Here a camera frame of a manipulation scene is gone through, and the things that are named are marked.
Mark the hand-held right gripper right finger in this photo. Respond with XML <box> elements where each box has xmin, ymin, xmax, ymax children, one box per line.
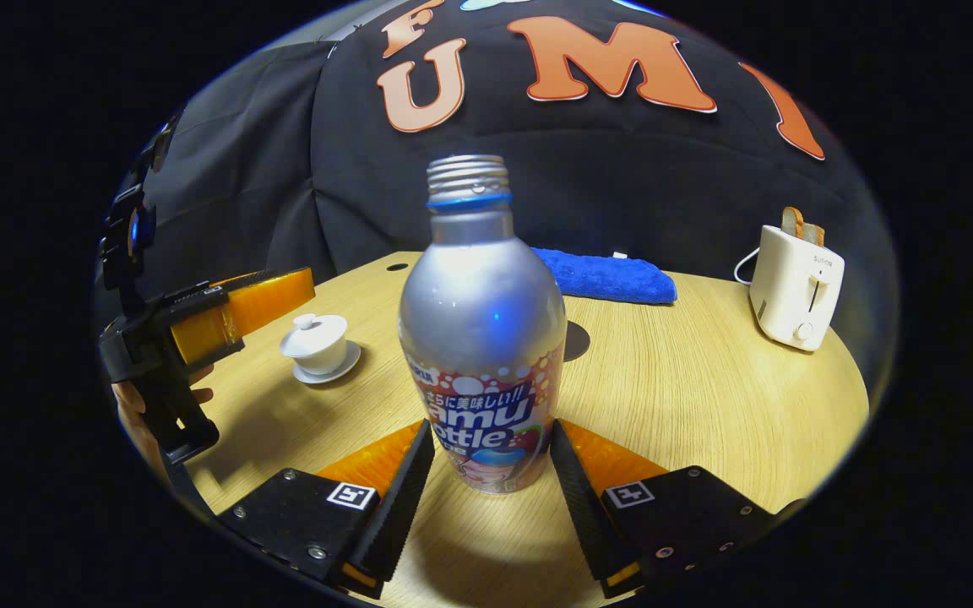
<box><xmin>549</xmin><ymin>419</ymin><xmax>806</xmax><ymax>600</ymax></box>

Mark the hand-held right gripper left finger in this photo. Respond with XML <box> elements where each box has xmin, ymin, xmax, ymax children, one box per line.
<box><xmin>216</xmin><ymin>419</ymin><xmax>438</xmax><ymax>599</ymax></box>

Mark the brown round coaster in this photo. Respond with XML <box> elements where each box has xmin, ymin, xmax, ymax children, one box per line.
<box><xmin>563</xmin><ymin>320</ymin><xmax>591</xmax><ymax>363</ymax></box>

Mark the silver water bottle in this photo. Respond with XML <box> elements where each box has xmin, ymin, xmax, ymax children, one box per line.
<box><xmin>398</xmin><ymin>155</ymin><xmax>568</xmax><ymax>495</ymax></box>

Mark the white saucer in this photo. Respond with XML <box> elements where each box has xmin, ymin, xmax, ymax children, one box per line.
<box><xmin>292</xmin><ymin>339</ymin><xmax>362</xmax><ymax>386</ymax></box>

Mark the blue towel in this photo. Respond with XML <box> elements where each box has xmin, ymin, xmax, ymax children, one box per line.
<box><xmin>530</xmin><ymin>247</ymin><xmax>678</xmax><ymax>306</ymax></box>

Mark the white toaster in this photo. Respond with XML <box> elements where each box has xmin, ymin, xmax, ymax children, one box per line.
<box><xmin>748</xmin><ymin>224</ymin><xmax>845</xmax><ymax>352</ymax></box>

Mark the black backdrop cloth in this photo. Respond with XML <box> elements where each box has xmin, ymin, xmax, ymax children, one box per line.
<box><xmin>140</xmin><ymin>0</ymin><xmax>886</xmax><ymax>292</ymax></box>

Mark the white toaster cable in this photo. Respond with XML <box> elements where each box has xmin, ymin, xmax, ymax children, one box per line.
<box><xmin>733</xmin><ymin>246</ymin><xmax>763</xmax><ymax>287</ymax></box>

